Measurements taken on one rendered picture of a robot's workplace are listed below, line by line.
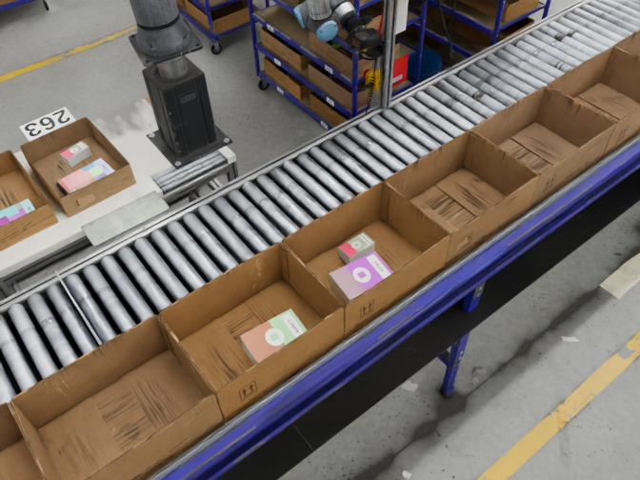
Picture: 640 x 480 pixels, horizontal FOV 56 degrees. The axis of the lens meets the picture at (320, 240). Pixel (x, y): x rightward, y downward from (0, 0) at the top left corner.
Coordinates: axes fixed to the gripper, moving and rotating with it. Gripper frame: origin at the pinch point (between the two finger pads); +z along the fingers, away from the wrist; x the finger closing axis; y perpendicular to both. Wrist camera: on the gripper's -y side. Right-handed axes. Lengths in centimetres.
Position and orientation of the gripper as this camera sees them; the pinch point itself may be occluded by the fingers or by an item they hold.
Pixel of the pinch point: (375, 54)
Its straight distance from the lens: 263.4
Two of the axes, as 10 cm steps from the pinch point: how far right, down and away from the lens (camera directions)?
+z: 5.4, 8.3, -0.8
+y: -2.8, 2.8, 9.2
